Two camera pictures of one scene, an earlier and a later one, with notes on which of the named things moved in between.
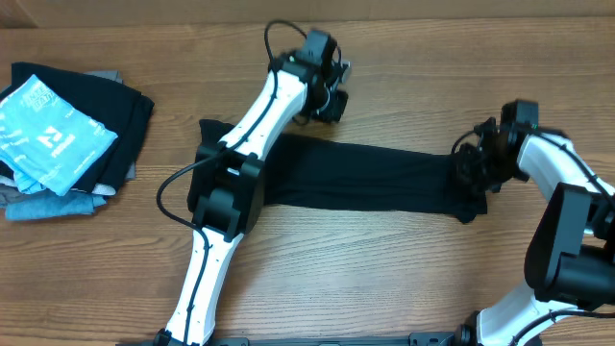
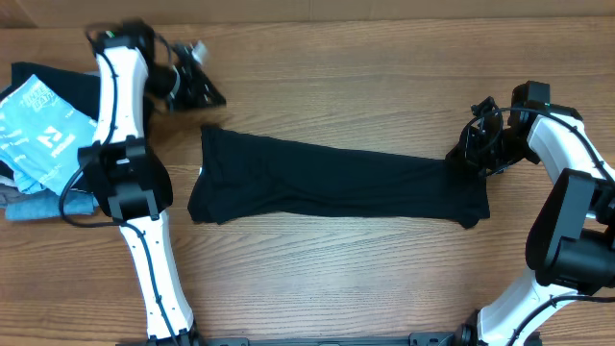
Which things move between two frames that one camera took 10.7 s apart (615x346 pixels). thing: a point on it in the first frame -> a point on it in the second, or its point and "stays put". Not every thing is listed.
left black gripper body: x=328 y=105 -> x=187 y=92
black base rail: x=458 y=338 stays put
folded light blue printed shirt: x=49 y=143 stays put
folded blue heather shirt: x=50 y=205 stays put
